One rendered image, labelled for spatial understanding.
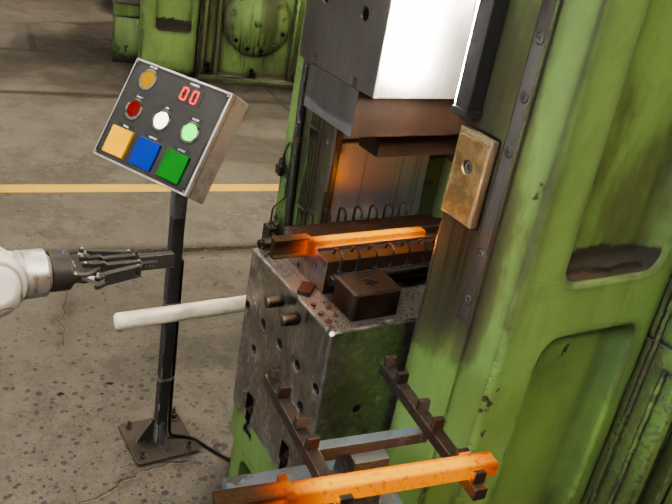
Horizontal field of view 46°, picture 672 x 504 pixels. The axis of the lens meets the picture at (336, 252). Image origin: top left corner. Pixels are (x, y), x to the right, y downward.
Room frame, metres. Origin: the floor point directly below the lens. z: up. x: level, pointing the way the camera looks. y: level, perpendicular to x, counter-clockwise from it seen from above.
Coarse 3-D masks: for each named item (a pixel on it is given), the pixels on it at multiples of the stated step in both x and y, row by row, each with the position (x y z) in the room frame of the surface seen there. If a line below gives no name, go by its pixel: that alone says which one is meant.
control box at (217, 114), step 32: (128, 96) 2.01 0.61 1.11; (160, 96) 1.97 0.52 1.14; (224, 96) 1.90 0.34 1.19; (128, 128) 1.95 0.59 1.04; (160, 128) 1.91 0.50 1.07; (224, 128) 1.88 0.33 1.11; (128, 160) 1.89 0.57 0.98; (160, 160) 1.86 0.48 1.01; (192, 160) 1.83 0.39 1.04; (192, 192) 1.80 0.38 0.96
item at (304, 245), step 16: (272, 240) 1.51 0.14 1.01; (288, 240) 1.52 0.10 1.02; (304, 240) 1.55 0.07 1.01; (320, 240) 1.57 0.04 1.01; (336, 240) 1.58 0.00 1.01; (352, 240) 1.61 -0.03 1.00; (368, 240) 1.63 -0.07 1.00; (272, 256) 1.50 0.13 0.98; (288, 256) 1.52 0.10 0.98; (304, 256) 1.54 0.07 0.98
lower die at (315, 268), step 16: (320, 224) 1.71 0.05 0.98; (336, 224) 1.73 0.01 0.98; (352, 224) 1.75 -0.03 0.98; (368, 224) 1.74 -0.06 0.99; (384, 224) 1.76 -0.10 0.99; (400, 224) 1.78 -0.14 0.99; (416, 224) 1.79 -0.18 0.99; (432, 224) 1.81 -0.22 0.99; (384, 240) 1.64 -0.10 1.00; (400, 240) 1.67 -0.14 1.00; (416, 240) 1.69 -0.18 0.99; (320, 256) 1.53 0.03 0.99; (336, 256) 1.54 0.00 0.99; (352, 256) 1.55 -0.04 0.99; (368, 256) 1.56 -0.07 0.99; (384, 256) 1.58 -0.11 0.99; (400, 256) 1.61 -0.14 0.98; (416, 256) 1.64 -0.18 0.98; (304, 272) 1.57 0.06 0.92; (320, 272) 1.52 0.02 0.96; (320, 288) 1.51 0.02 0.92
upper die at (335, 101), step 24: (312, 72) 1.65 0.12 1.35; (312, 96) 1.64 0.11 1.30; (336, 96) 1.56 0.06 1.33; (360, 96) 1.50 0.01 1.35; (336, 120) 1.55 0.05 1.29; (360, 120) 1.51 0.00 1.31; (384, 120) 1.54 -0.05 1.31; (408, 120) 1.58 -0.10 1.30; (432, 120) 1.61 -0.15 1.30; (456, 120) 1.65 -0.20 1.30
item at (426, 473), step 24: (456, 456) 0.91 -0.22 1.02; (480, 456) 0.92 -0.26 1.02; (288, 480) 0.80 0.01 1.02; (312, 480) 0.81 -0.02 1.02; (336, 480) 0.82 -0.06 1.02; (360, 480) 0.83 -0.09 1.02; (384, 480) 0.84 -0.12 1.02; (408, 480) 0.85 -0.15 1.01; (432, 480) 0.87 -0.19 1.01; (456, 480) 0.89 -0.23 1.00
